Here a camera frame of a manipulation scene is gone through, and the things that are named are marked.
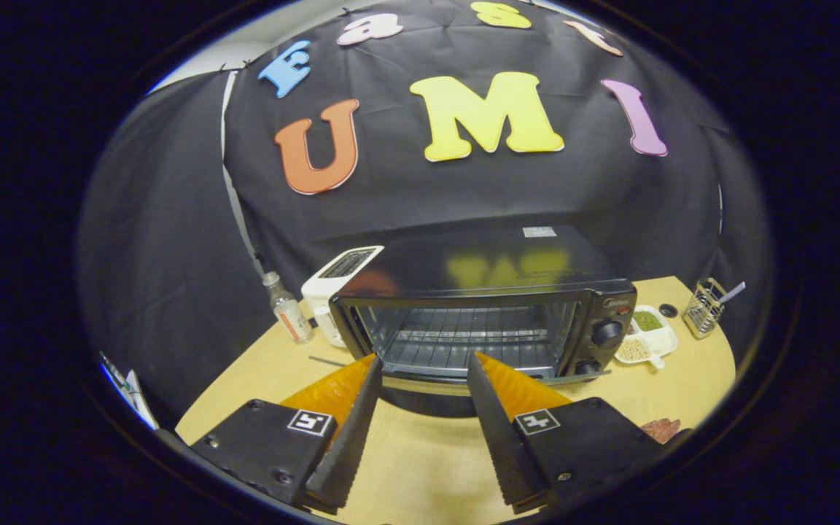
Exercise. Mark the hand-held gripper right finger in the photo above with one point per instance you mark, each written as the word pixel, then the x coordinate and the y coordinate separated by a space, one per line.
pixel 500 430

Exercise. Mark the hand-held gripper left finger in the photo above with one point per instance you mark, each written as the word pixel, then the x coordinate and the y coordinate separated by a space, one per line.
pixel 351 445

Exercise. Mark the red raw steak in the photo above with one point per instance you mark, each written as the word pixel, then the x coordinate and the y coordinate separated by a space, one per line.
pixel 660 430

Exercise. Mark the black toaster oven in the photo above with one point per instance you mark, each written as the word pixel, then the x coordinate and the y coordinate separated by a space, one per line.
pixel 478 251

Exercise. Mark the white bread toaster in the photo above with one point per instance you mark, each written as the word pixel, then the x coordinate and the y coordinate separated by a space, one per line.
pixel 318 292

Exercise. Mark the small clear bottle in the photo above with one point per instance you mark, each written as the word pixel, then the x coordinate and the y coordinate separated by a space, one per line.
pixel 289 310

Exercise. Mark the white divided condiment dish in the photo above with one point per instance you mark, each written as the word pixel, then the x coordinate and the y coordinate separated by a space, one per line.
pixel 664 341

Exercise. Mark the small black disc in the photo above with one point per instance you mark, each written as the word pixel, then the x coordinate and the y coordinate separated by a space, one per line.
pixel 669 310

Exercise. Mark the white and blue sheet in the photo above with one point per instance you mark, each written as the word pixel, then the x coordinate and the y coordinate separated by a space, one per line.
pixel 135 397

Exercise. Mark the metal mesh utensil holder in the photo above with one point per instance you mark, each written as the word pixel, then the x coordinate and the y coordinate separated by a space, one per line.
pixel 703 313

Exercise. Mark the white spoon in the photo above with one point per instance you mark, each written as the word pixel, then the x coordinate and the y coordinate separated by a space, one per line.
pixel 733 292

